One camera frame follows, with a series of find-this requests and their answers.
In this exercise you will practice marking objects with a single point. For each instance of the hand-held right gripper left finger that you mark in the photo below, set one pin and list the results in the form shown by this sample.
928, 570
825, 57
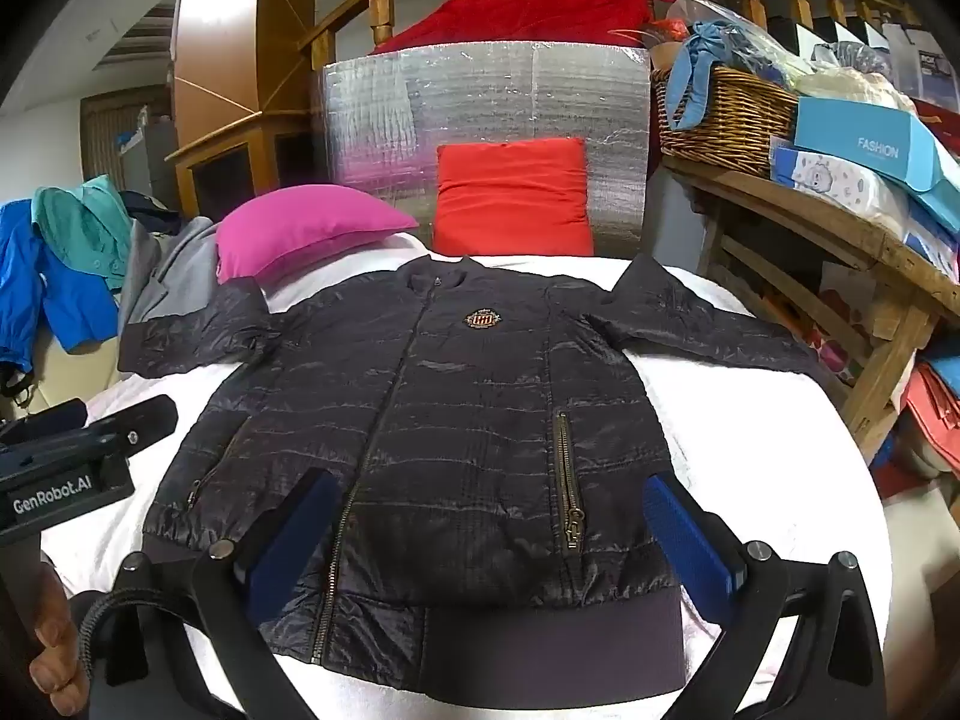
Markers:
294, 540

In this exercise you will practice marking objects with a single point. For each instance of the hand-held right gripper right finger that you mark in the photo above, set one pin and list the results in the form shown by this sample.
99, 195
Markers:
690, 549

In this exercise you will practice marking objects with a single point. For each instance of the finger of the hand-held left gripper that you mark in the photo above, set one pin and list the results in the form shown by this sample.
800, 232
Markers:
45, 420
139, 416

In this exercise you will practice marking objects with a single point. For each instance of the black quilted jacket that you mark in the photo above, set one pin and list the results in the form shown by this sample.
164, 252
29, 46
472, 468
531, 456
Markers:
465, 427

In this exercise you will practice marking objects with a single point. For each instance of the person's left hand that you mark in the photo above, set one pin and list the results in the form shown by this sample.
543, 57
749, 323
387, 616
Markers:
56, 637

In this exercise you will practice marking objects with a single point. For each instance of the blue jacket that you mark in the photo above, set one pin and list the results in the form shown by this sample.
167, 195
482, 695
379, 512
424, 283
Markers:
67, 307

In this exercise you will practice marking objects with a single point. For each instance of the white embossed bedspread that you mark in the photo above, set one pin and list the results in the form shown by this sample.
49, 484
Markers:
750, 435

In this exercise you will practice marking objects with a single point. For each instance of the teal shirt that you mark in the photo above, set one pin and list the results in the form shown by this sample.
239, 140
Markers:
82, 229

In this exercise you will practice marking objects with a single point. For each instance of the pink pillow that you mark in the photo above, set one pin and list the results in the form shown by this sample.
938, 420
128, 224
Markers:
315, 229

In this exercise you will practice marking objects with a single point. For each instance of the coral bag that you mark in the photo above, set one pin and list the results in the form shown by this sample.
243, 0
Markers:
934, 409

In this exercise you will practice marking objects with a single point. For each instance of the wooden table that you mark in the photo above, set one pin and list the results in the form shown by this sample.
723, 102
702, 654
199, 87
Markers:
840, 236

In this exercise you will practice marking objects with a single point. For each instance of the wooden cabinet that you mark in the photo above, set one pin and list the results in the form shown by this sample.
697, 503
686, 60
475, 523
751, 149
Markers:
225, 52

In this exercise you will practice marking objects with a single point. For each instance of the red pillow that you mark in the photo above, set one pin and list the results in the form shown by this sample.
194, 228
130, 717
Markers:
514, 199

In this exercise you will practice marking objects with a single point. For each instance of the white patterned pack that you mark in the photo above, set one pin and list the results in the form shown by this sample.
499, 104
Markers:
832, 180

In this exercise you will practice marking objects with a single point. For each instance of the wicker basket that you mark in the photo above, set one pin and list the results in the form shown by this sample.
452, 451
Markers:
739, 116

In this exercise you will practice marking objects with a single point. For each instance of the light blue cardboard box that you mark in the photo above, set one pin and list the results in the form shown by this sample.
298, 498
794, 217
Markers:
877, 142

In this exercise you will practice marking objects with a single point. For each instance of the silver foil insulation mat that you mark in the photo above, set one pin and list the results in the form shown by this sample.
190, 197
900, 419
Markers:
487, 97

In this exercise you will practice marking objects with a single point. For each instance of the blue cloth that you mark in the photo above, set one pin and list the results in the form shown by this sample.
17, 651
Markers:
694, 71

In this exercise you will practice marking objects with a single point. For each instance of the wooden stair railing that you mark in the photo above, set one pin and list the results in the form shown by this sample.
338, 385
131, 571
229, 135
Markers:
382, 4

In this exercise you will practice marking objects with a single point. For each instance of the cream cloth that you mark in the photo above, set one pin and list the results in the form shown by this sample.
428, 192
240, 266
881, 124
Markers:
855, 90

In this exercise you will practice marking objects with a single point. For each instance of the red velvet cloth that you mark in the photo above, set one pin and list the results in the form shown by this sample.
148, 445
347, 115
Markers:
532, 11

